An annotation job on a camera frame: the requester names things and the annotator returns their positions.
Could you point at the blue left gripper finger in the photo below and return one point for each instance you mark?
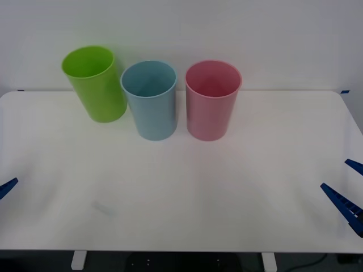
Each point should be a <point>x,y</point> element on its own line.
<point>7,187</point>

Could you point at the pink plastic bin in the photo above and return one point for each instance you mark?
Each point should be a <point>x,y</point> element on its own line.
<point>208,116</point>

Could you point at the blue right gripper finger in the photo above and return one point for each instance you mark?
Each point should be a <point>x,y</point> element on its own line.
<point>356,165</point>
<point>340,202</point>

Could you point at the white table leg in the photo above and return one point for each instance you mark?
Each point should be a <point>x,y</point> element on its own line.
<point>269,262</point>
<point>78,260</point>

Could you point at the pale blue plastic bin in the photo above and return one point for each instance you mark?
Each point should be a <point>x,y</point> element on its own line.
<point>154,116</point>

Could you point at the yellow-green plastic bin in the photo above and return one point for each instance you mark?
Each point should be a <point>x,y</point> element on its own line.
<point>102,96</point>

